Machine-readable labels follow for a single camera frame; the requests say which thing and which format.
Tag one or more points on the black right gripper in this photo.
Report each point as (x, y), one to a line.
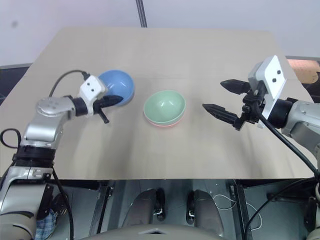
(251, 107)

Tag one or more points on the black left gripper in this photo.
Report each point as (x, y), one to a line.
(98, 105)

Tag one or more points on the blue bowl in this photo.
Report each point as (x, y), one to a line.
(120, 86)

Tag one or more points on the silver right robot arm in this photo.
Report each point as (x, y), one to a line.
(300, 117)

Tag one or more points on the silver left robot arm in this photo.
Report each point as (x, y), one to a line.
(42, 125)

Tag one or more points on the pink bowl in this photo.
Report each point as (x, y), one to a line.
(162, 125)

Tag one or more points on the green bowl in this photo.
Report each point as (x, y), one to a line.
(165, 106)

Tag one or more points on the orange pegboard panel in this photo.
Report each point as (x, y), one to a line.
(306, 70)

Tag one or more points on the dark vertical pole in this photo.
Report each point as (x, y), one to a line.
(141, 12)

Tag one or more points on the grey robot left leg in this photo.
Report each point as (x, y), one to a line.
(146, 208)

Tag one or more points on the grey robot leg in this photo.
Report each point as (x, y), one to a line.
(146, 208)
(206, 212)

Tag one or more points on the grey robot right leg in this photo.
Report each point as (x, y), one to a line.
(206, 212)

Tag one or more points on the blue checked cloth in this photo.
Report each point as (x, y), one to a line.
(46, 225)

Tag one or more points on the grey robot torso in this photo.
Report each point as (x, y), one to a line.
(160, 233)

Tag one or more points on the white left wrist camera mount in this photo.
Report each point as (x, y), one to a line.
(91, 87)

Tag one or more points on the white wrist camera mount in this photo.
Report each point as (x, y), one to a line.
(272, 75)
(91, 87)

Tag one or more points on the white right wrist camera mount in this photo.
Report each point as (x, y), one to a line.
(272, 75)

